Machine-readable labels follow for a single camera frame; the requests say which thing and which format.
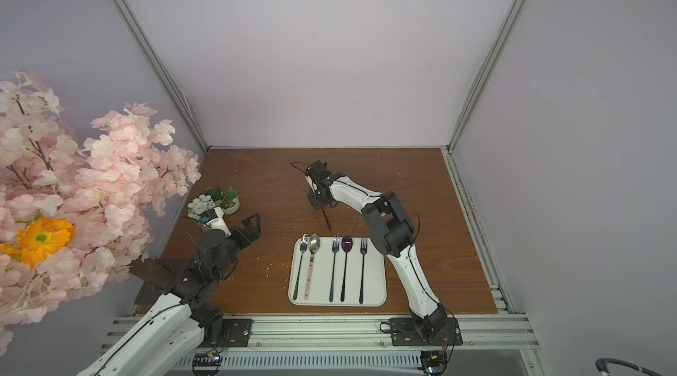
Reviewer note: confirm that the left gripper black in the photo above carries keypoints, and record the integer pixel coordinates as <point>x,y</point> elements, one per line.
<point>243,231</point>

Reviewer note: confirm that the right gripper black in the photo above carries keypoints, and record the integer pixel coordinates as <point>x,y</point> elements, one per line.
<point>321,199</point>

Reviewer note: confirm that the purple spoon long handle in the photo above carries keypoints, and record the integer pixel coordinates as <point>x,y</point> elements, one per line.
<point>327,220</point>

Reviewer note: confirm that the blue fork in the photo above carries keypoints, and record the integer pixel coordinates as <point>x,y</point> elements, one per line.
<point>335,247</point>

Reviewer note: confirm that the silver spoon pink handle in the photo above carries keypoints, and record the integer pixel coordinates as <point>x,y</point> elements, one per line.
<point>314,245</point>

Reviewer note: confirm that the green handled iridescent fork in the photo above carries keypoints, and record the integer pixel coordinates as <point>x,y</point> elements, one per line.
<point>304,243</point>

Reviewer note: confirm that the purple fork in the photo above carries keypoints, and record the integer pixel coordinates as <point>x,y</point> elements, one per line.
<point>364,252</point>

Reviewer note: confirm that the white plastic tray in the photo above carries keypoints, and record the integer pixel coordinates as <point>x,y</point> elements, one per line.
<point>375,290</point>

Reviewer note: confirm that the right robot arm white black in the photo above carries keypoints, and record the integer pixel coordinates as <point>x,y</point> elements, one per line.
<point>393,235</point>

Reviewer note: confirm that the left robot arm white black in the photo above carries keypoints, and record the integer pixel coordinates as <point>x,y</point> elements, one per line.
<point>181,320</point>

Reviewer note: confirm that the small succulent white pot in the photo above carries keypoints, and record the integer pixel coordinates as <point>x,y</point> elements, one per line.
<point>226,199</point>

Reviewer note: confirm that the white flower beige pot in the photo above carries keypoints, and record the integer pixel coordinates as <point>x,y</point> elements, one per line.
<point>199,205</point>

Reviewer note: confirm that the dark metal plate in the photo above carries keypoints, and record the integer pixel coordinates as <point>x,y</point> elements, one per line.
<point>158,276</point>

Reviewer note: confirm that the left controller board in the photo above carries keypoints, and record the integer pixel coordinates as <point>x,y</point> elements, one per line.
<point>206,364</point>

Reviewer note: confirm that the controller board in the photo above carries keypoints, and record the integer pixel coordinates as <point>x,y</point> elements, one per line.
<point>433,363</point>
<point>206,364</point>

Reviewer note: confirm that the pink blossom artificial tree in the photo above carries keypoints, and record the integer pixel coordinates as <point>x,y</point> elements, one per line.
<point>103,186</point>

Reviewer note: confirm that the right controller board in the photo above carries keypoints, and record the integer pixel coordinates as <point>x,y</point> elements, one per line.
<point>433,363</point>

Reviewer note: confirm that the orange artificial poppy flower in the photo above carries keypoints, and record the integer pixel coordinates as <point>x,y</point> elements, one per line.
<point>40,240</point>

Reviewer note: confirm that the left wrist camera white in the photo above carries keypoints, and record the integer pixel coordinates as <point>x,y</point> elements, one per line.
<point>214,219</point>

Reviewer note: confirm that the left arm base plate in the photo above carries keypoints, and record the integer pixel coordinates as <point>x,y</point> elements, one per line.
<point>228,333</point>

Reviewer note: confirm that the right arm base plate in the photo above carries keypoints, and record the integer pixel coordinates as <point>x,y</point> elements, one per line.
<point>402,333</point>

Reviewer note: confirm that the aluminium front rail frame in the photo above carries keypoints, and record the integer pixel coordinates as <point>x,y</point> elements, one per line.
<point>354,341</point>

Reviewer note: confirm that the left corner aluminium post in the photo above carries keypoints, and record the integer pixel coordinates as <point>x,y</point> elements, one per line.
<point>167,81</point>

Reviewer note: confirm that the corner aluminium post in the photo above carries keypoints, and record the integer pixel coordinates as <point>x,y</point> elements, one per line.
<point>167,81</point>
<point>486,70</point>

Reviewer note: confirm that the right corner aluminium post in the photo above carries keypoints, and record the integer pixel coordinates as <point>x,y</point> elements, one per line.
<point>486,70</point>

